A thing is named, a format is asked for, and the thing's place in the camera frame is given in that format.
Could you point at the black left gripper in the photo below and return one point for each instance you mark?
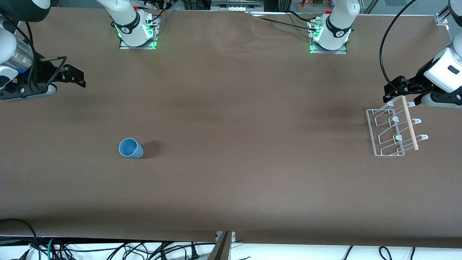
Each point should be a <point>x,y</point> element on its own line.
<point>418,80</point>

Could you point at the aluminium frame profile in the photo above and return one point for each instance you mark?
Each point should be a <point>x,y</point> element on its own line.
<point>442,18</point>

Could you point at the metal table bracket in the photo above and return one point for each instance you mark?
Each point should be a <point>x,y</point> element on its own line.
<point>232,235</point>

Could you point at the light blue plastic cup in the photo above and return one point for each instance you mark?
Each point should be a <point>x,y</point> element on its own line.
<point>130,148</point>

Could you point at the brown angled post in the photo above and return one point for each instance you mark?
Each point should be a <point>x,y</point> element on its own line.
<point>221,251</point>

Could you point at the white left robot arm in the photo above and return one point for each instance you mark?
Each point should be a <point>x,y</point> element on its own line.
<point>339,21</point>

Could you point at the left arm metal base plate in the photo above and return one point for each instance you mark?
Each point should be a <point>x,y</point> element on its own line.
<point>335,52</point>

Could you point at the black power plug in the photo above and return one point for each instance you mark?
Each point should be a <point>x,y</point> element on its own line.
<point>194,253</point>

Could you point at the white power strip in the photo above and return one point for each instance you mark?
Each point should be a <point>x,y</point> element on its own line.
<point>237,8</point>

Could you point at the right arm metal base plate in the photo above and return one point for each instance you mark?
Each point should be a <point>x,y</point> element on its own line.
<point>144,47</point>

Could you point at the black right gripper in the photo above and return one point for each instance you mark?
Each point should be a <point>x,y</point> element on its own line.
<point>40,73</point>

